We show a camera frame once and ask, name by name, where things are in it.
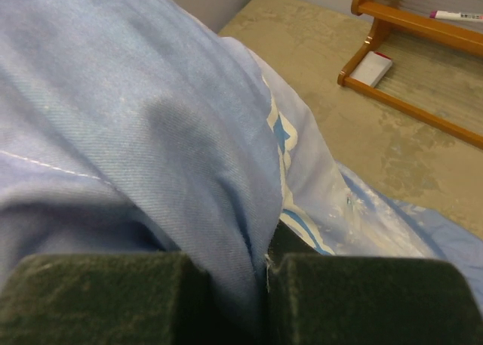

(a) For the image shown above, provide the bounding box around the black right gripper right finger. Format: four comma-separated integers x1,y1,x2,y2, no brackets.
267,223,482,344

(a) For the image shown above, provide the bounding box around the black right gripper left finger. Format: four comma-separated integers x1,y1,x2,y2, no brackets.
1,253,211,344

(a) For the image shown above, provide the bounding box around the blue and pink printed pillowcase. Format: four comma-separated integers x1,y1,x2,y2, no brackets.
1,0,482,322

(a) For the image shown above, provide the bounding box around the white eraser box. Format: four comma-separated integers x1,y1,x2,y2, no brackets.
350,51,393,88

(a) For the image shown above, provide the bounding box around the wooden rack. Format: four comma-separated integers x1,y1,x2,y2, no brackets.
337,0,482,148

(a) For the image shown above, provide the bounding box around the magenta capped marker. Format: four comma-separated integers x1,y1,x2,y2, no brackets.
429,10,483,23

